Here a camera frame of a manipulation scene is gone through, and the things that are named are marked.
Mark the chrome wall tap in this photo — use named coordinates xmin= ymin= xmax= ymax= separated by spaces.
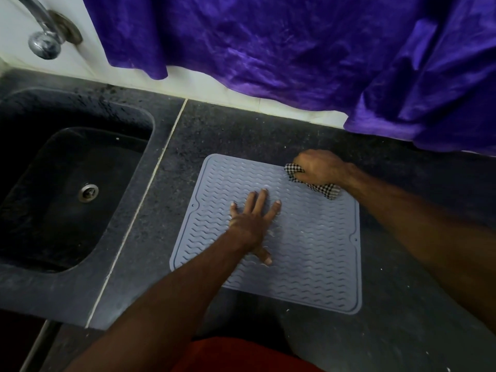
xmin=13 ymin=0 xmax=84 ymax=61

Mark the purple cloth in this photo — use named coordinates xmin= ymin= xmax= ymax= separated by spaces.
xmin=80 ymin=0 xmax=496 ymax=157

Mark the metal sink drain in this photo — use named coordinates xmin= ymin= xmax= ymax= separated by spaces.
xmin=77 ymin=183 xmax=100 ymax=204

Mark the person's right hand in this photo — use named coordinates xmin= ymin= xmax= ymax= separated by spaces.
xmin=292 ymin=149 xmax=355 ymax=189

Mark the person's left hand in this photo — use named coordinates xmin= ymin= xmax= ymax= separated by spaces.
xmin=228 ymin=189 xmax=282 ymax=267

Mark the black white checkered cloth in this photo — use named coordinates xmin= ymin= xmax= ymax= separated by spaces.
xmin=284 ymin=163 xmax=342 ymax=201

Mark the person's left forearm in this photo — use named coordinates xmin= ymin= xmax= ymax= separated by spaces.
xmin=63 ymin=232 xmax=255 ymax=372

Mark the person's right forearm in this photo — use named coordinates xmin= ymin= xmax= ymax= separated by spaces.
xmin=343 ymin=162 xmax=496 ymax=334

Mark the person's red garment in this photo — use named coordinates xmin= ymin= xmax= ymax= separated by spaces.
xmin=169 ymin=336 xmax=327 ymax=372

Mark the grey ribbed silicone mat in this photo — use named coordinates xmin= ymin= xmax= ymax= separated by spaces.
xmin=168 ymin=153 xmax=363 ymax=316

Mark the black stone sink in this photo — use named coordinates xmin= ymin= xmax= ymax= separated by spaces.
xmin=0 ymin=86 xmax=156 ymax=274

